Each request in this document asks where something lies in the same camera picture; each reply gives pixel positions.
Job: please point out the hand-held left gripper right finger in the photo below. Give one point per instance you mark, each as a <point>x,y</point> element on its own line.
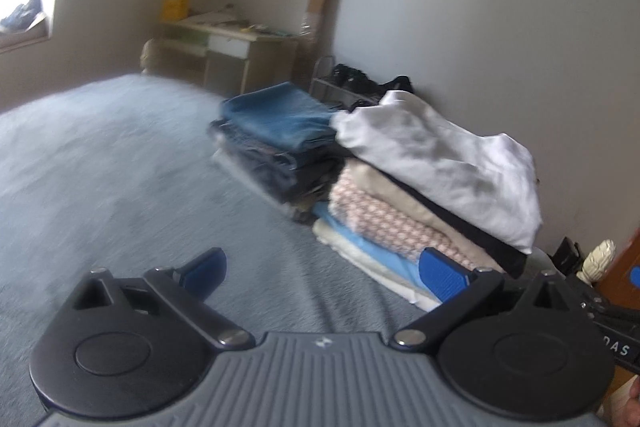
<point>442,274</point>

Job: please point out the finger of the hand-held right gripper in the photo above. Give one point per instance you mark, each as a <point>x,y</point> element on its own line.
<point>636,277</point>
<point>610,309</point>

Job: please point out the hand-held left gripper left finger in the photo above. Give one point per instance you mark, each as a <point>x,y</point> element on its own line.
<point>205,272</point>

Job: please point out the white shirt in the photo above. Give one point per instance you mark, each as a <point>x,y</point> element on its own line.
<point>440,147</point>

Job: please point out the stack of light folded clothes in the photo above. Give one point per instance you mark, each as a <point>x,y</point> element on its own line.
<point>380,217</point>

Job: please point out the stack of dark folded clothes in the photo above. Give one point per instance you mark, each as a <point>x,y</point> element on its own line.
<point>275,132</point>

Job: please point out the person's right hand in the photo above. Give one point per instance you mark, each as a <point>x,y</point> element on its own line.
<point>630,407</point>

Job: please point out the brown wooden door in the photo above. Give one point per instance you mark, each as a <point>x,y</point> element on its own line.
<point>625,252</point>

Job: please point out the cream carved bedpost finial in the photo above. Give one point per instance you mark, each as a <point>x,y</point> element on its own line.
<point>600,259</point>
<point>152,57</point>

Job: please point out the small black object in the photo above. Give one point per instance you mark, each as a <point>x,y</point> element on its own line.
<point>569,254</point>

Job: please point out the white desk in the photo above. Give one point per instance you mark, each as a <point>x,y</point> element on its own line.
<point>230,47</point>

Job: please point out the dark bag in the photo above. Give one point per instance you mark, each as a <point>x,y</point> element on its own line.
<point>22,14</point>

